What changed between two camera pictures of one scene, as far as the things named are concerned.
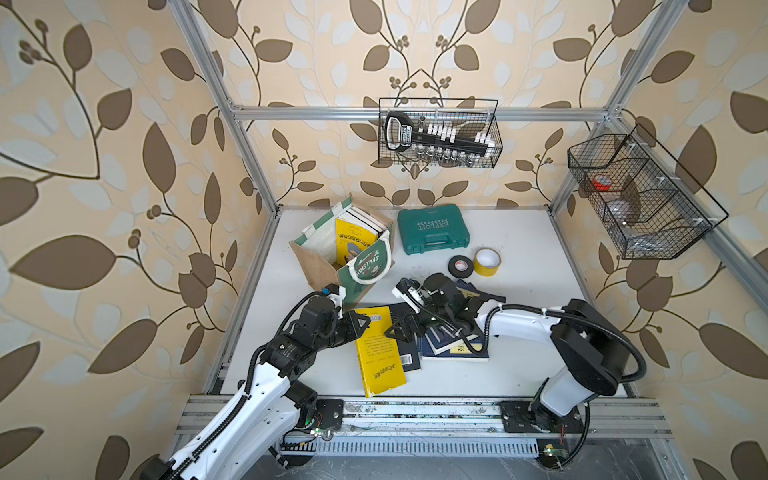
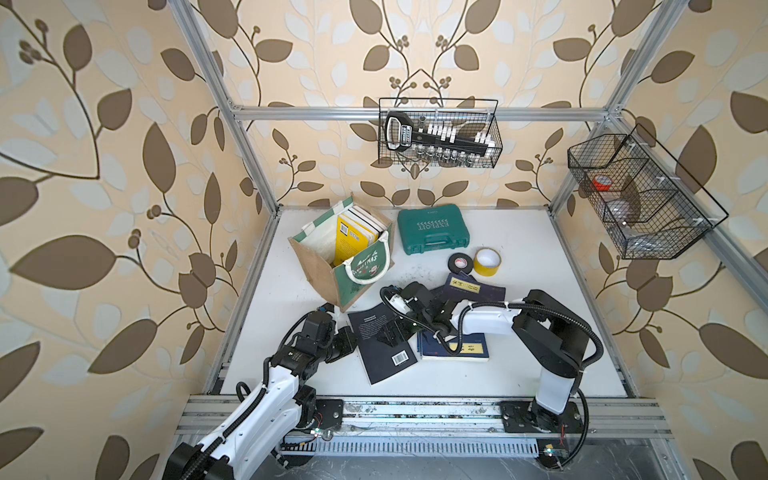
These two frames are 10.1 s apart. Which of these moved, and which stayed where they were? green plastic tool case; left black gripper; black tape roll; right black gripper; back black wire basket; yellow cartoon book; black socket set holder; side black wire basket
Moved: yellow cartoon book; left black gripper
Stayed: black tape roll; black socket set holder; side black wire basket; green plastic tool case; right black gripper; back black wire basket
